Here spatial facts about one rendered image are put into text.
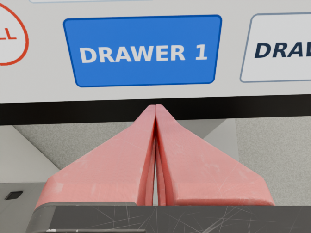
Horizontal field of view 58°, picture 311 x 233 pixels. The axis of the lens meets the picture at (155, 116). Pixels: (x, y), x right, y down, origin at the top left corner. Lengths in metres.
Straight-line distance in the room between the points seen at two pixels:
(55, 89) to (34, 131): 1.09
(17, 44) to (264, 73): 0.16
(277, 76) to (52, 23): 0.15
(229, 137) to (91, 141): 0.57
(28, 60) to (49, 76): 0.02
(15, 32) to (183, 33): 0.10
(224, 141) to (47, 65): 1.03
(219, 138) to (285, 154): 0.29
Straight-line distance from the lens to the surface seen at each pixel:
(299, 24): 0.20
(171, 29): 0.18
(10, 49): 0.20
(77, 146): 1.22
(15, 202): 0.83
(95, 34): 0.18
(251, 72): 0.20
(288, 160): 1.30
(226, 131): 1.19
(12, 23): 0.19
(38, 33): 0.19
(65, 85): 0.20
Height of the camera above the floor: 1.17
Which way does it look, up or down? 77 degrees down
